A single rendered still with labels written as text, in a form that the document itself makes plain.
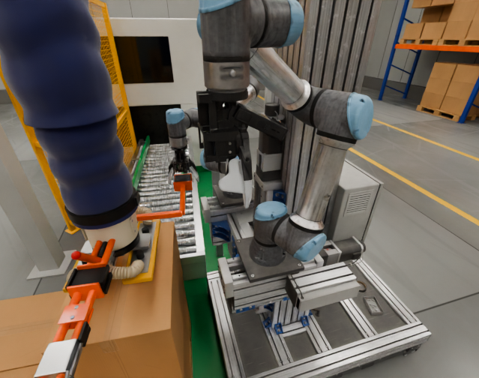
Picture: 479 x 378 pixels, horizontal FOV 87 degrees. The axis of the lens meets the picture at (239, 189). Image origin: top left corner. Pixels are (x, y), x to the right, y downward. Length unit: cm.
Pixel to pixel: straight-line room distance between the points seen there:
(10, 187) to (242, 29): 222
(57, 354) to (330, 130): 85
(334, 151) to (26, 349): 160
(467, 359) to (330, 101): 205
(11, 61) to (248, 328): 167
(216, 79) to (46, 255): 252
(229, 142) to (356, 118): 40
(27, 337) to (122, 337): 79
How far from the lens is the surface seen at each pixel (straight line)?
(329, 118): 77
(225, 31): 42
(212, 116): 45
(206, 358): 200
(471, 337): 261
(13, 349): 175
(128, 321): 107
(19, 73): 81
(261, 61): 65
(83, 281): 89
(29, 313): 185
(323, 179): 79
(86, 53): 79
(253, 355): 176
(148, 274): 100
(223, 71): 42
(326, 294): 110
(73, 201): 92
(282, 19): 49
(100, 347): 109
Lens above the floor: 180
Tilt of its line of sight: 31 degrees down
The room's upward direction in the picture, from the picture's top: straight up
